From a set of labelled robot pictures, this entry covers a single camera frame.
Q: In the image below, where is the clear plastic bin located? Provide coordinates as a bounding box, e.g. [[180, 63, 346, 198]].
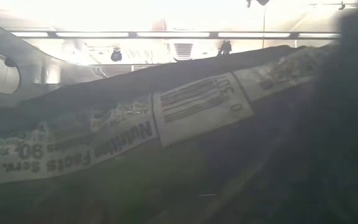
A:
[[0, 14, 358, 224]]

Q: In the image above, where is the black ceiling fixture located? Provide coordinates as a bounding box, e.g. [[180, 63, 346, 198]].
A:
[[218, 40, 232, 56]]

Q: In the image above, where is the black ceiling dome camera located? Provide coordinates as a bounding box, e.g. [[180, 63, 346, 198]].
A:
[[110, 48, 123, 63]]

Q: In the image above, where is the ceiling air vent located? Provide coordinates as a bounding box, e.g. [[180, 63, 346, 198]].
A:
[[172, 42, 195, 62]]

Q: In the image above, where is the blue granola bar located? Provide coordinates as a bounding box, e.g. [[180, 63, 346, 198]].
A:
[[0, 45, 332, 224]]

